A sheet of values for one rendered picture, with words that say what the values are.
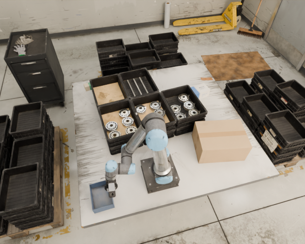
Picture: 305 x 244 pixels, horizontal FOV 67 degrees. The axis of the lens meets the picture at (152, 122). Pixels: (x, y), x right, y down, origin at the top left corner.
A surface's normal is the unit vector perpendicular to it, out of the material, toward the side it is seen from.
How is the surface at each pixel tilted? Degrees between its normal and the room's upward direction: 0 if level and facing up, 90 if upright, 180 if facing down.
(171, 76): 0
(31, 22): 90
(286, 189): 0
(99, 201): 2
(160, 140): 80
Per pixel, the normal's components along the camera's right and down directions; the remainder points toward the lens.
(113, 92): 0.01, -0.65
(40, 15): 0.26, 0.73
